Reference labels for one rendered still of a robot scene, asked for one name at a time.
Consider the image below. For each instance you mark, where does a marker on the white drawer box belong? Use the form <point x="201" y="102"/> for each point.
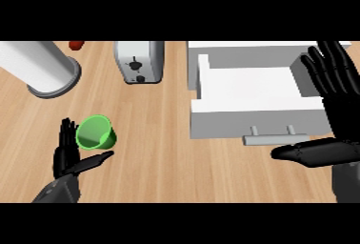
<point x="256" y="87"/>

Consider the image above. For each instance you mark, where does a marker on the white grey cabinet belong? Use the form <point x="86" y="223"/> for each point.
<point x="263" y="52"/>

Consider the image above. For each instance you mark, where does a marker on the grey drawer front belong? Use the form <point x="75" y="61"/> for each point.
<point x="260" y="123"/>

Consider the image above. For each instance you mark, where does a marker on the silver toaster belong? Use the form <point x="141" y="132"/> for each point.
<point x="139" y="62"/>

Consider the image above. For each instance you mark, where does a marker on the red round object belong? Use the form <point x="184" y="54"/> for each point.
<point x="76" y="45"/>

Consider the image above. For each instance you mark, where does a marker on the green plastic cup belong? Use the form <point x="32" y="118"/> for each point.
<point x="97" y="132"/>

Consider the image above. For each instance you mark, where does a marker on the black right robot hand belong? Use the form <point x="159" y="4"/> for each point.
<point x="336" y="105"/>

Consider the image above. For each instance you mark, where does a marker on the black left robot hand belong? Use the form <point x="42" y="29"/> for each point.
<point x="66" y="157"/>

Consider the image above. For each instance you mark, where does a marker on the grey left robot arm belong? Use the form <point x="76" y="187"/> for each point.
<point x="58" y="190"/>

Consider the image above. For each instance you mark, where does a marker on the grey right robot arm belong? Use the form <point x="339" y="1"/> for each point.
<point x="347" y="182"/>

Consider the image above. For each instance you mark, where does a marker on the grey paper towel holder base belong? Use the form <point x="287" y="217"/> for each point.
<point x="61" y="84"/>

